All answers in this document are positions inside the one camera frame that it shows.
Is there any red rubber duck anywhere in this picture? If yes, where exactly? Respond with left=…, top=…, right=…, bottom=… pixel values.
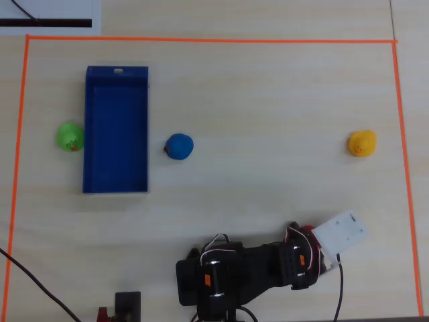
left=299, top=224, right=319, bottom=239

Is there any orange tape strip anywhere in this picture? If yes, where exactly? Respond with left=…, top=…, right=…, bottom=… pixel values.
left=25, top=34, right=399, bottom=45
left=2, top=35, right=31, bottom=322
left=391, top=40, right=424, bottom=318

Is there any blue plastic box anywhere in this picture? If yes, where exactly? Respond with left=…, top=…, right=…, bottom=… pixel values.
left=82, top=65, right=150, bottom=195

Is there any black camera cable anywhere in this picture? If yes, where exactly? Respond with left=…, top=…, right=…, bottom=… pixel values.
left=234, top=253, right=345, bottom=322

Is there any black table clamp stand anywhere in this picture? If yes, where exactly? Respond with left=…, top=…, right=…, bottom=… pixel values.
left=115, top=291, right=141, bottom=322

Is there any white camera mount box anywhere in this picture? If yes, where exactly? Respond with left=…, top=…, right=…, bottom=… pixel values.
left=314, top=209, right=369, bottom=271

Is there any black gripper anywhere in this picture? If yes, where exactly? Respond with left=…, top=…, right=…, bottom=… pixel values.
left=285, top=221, right=332, bottom=280

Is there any long black cable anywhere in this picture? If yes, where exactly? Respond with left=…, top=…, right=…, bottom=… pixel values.
left=0, top=247, right=82, bottom=322

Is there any green rubber duck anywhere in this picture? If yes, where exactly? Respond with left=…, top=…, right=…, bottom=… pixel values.
left=55, top=122, right=84, bottom=153

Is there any yellow rubber duck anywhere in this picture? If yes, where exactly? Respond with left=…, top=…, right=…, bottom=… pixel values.
left=347, top=129, right=377, bottom=158

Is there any thin black cable on paper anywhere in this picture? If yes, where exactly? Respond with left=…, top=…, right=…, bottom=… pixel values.
left=11, top=0, right=40, bottom=23

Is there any white paper with black bar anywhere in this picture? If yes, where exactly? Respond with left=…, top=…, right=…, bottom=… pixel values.
left=0, top=0, right=101, bottom=36

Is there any blue rubber duck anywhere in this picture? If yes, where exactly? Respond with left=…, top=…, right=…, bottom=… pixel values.
left=163, top=133, right=194, bottom=161

